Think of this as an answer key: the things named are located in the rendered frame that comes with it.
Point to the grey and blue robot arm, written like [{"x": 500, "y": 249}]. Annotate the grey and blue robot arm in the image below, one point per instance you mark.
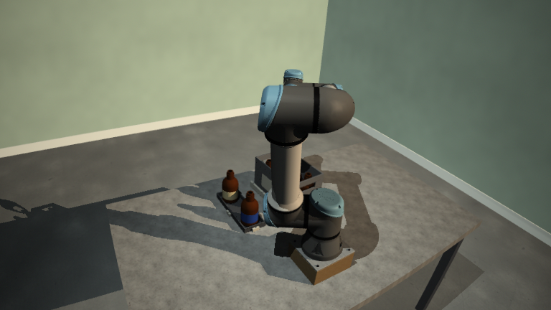
[{"x": 288, "y": 113}]

